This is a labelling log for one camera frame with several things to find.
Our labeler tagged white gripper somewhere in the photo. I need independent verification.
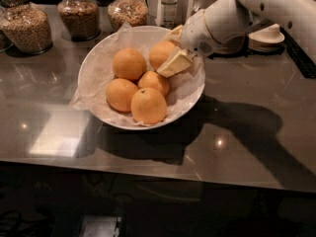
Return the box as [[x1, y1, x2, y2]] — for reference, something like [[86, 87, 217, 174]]
[[157, 8, 227, 78]]

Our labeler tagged orange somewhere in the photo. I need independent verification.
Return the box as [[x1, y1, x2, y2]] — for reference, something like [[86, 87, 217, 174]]
[[149, 40, 176, 70], [131, 88, 167, 124], [137, 71, 170, 97], [106, 78, 138, 113], [112, 48, 147, 81]]

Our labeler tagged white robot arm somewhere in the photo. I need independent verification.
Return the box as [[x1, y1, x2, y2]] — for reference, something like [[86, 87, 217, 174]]
[[174, 0, 316, 71]]

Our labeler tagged white paper liner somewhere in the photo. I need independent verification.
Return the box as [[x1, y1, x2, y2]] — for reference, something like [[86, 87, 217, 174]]
[[69, 21, 205, 127]]

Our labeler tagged clear glass bottle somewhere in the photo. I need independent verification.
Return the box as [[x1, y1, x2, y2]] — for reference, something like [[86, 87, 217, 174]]
[[160, 0, 178, 29]]

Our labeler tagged large stack of paper plates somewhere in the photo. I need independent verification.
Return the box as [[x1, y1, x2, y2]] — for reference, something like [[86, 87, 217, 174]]
[[216, 36, 245, 54]]

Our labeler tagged glass jar of cereal right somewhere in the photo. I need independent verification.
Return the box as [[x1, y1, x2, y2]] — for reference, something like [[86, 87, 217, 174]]
[[108, 0, 148, 31]]

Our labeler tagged small stack of paper plates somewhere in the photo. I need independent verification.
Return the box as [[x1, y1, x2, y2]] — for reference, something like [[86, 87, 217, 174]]
[[248, 39, 283, 53]]

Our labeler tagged glass jar of grain middle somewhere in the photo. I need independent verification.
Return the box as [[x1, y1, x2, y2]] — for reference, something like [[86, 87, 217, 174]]
[[57, 0, 100, 40]]

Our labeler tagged glass jar of grain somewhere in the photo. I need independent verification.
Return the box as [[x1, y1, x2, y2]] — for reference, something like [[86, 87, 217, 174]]
[[0, 0, 52, 54], [57, 0, 100, 40]]

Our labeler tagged glass jar of grain left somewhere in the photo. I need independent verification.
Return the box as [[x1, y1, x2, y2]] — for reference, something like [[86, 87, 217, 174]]
[[0, 0, 52, 54]]

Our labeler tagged glass jar at left edge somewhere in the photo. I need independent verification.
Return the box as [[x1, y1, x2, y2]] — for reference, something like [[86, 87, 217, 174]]
[[0, 8, 13, 52]]

